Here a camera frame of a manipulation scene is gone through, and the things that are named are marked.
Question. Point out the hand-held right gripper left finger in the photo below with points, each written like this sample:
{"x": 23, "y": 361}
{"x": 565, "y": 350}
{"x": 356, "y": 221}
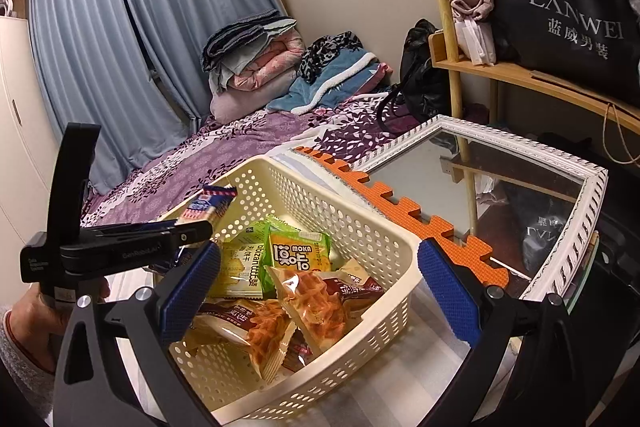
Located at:
{"x": 192, "y": 292}

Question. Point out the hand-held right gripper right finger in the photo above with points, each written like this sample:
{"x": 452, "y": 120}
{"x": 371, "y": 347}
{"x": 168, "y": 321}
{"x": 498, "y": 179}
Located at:
{"x": 450, "y": 292}

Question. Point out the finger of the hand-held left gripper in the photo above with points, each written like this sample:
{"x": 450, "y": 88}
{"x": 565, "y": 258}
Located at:
{"x": 185, "y": 233}

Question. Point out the blue red cracker packet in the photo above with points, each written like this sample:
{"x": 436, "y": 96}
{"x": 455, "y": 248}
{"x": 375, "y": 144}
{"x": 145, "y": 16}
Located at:
{"x": 212, "y": 204}

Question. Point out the yellow biscuit packet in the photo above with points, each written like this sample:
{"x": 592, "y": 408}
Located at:
{"x": 240, "y": 267}

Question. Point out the large green snack bag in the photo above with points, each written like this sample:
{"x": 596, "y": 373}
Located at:
{"x": 252, "y": 236}

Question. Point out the brown waffle packet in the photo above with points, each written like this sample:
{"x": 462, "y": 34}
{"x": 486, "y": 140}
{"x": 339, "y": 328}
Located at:
{"x": 315, "y": 302}
{"x": 265, "y": 342}

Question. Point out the green square cracker packet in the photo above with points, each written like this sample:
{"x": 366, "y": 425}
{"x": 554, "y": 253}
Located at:
{"x": 300, "y": 252}

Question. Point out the cream plastic basket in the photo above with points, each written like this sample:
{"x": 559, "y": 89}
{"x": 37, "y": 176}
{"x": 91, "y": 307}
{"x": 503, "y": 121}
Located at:
{"x": 350, "y": 227}

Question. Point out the person's left forearm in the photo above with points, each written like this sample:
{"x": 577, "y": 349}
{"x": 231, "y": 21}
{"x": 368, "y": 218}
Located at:
{"x": 15, "y": 372}

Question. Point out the person's left hand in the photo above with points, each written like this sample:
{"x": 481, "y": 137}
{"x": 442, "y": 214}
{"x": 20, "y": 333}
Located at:
{"x": 37, "y": 327}

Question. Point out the purple floral bedsheet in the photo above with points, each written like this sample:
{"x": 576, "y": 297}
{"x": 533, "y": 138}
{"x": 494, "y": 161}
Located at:
{"x": 200, "y": 152}

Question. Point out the orange foam mat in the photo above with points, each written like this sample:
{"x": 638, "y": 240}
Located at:
{"x": 400, "y": 207}

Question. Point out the white framed mirror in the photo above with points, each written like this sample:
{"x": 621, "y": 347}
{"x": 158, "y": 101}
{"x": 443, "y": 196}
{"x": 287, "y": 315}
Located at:
{"x": 500, "y": 187}

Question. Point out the striped bed sheet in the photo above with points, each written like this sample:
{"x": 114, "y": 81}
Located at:
{"x": 375, "y": 387}

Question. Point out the white wardrobe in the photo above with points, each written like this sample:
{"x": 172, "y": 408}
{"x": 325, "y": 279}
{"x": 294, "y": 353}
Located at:
{"x": 20, "y": 132}

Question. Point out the pink floral quilt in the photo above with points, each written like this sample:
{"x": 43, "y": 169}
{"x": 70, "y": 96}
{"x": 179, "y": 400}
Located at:
{"x": 270, "y": 62}

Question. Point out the blue fleece blanket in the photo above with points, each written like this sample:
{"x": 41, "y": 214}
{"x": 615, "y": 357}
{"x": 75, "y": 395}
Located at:
{"x": 325, "y": 87}

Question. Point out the grey folded blanket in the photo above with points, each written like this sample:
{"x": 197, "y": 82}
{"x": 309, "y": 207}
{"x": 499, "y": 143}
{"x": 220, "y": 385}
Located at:
{"x": 240, "y": 37}

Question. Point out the blue grey curtain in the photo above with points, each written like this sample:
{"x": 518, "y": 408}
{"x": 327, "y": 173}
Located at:
{"x": 125, "y": 32}

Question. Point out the black handbag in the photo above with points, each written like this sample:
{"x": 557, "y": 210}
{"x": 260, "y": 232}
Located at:
{"x": 420, "y": 72}

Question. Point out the wooden shelf rack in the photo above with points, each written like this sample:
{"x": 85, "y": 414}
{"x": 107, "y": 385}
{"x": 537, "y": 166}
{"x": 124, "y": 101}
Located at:
{"x": 525, "y": 77}

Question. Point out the leopard print cloth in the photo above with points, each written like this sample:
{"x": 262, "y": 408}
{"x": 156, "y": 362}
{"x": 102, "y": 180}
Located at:
{"x": 325, "y": 49}

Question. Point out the folded clothes on shelf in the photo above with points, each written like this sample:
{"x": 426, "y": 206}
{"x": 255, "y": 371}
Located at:
{"x": 477, "y": 42}

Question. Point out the pink cloth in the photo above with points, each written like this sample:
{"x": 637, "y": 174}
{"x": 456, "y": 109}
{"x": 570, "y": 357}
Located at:
{"x": 475, "y": 2}

